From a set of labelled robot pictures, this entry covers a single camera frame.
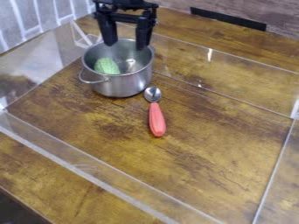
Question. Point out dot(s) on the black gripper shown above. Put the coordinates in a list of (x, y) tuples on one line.
[(106, 15)]

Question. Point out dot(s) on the green knitted vegetable toy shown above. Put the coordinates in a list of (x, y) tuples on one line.
[(107, 66)]

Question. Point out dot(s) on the silver metal pot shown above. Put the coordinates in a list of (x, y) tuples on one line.
[(135, 65)]

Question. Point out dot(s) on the black strip on table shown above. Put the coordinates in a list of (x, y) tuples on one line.
[(229, 19)]

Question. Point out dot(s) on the clear acrylic barrier walls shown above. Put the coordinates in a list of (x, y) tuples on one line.
[(178, 135)]

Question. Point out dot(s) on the red-handled metal spoon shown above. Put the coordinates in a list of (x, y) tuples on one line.
[(153, 95)]

